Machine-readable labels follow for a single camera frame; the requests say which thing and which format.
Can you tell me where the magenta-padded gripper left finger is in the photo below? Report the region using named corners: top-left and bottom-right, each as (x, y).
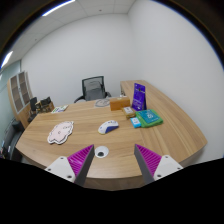
top-left (44, 143), bottom-right (96, 187)

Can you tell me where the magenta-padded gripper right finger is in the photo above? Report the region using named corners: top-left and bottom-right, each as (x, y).
top-left (133, 143), bottom-right (184, 185)

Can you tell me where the white and blue computer mouse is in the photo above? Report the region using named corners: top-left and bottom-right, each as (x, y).
top-left (97, 119), bottom-right (120, 135)

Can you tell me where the pink pig-shaped mouse pad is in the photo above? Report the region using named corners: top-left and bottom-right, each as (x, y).
top-left (46, 120), bottom-right (75, 145)

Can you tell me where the green zip pouch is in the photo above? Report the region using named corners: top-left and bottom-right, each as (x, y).
top-left (135, 109), bottom-right (164, 128)

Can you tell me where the teal flat packet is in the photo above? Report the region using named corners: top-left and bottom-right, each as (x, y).
top-left (138, 109), bottom-right (160, 125)

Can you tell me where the blue wet wipes pack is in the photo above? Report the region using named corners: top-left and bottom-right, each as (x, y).
top-left (129, 116), bottom-right (143, 129)

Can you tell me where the white sticker sheet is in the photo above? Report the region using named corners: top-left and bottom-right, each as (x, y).
top-left (50, 104), bottom-right (69, 114)

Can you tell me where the black office chair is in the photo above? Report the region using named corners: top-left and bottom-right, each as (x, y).
top-left (2, 119), bottom-right (25, 162)

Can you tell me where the dark brown box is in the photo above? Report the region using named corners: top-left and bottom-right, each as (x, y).
top-left (35, 101), bottom-right (55, 114)

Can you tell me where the black box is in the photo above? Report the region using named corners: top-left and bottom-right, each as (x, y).
top-left (39, 96), bottom-right (52, 105)

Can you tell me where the purple stand-up bag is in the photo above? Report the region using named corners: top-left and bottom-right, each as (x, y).
top-left (131, 82), bottom-right (147, 112)

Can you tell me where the orange-brown wooden box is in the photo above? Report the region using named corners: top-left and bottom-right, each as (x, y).
top-left (109, 96), bottom-right (131, 112)

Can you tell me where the grey mesh office chair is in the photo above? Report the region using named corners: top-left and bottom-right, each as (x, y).
top-left (73, 75), bottom-right (113, 104)

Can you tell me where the wooden shelf unit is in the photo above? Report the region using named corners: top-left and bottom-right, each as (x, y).
top-left (7, 70), bottom-right (34, 129)

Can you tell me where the long ceiling light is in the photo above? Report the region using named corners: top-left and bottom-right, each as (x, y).
top-left (0, 50), bottom-right (14, 69)
top-left (42, 0), bottom-right (76, 17)

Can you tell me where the white round cable grommet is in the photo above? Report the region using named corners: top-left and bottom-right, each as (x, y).
top-left (94, 145), bottom-right (110, 158)

